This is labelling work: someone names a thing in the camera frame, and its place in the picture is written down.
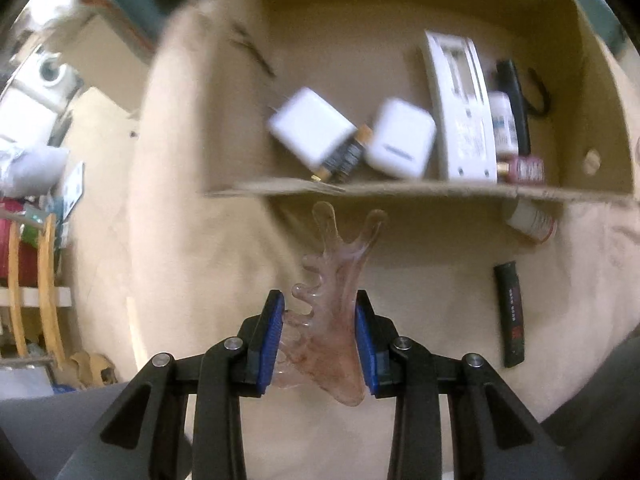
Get white charger adapter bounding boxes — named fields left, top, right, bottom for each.
left=267, top=86, right=358, bottom=171

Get white washing machine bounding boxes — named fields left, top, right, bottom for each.
left=0, top=45, right=83, bottom=126

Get grey trousers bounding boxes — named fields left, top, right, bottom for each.
left=0, top=320, right=640, bottom=480

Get black hair tie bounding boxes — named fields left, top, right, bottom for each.
left=527, top=67, right=552, bottom=113

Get teal cloth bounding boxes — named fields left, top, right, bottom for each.
left=550, top=0, right=626, bottom=51

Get brown cardboard box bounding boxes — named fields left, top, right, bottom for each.
left=202, top=0, right=640, bottom=207

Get red capped bottle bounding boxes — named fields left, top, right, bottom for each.
left=502, top=200, right=558, bottom=243

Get blue white packet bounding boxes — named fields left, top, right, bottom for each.
left=62, top=162, right=86, bottom=221

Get slim black stick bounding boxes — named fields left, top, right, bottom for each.
left=495, top=59, right=532, bottom=156

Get beige blanket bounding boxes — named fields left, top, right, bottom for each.
left=125, top=0, right=640, bottom=421

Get translucent pink hair claw clip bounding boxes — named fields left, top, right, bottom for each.
left=272, top=201, right=388, bottom=407

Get small pink-labelled tube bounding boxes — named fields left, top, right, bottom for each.
left=497, top=156, right=545, bottom=183

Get wooden chair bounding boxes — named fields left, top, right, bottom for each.
left=7, top=212, right=68, bottom=366

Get red container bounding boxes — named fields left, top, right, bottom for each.
left=0, top=197, right=40, bottom=288

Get black flat stick package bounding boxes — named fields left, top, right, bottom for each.
left=493, top=261, right=527, bottom=368

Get white flat device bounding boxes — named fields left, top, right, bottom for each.
left=419, top=30, right=498, bottom=183

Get brown slippers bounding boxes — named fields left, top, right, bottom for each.
left=70, top=352, right=118, bottom=388

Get white plastic bag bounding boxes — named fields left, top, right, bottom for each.
left=0, top=142, right=68, bottom=197

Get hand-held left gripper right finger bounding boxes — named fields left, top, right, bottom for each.
left=355, top=289, right=576, bottom=480

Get white earbuds case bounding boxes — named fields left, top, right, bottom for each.
left=364, top=97, right=437, bottom=181

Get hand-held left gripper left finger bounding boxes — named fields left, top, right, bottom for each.
left=55, top=289, right=287, bottom=480

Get black gold battery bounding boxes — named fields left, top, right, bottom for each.
left=310, top=125, right=373, bottom=183

